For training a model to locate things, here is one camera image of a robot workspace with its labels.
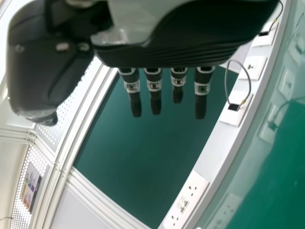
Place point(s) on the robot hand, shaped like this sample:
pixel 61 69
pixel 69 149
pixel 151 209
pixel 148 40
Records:
pixel 178 35

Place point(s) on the white socket plate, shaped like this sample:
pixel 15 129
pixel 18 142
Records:
pixel 252 69

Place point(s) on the white port plate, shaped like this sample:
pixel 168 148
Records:
pixel 267 40
pixel 236 117

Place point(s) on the white perforated panel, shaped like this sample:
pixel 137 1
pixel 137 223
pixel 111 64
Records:
pixel 66 114
pixel 31 157

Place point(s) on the white socket strip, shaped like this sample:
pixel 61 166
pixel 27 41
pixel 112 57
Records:
pixel 188 198

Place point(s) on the colourful printed card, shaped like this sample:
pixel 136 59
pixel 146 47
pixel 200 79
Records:
pixel 31 190

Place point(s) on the white ribbed frame rail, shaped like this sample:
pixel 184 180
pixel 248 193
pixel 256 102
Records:
pixel 79 133

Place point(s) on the ribbed aluminium rail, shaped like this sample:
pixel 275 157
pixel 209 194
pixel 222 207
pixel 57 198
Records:
pixel 107 188

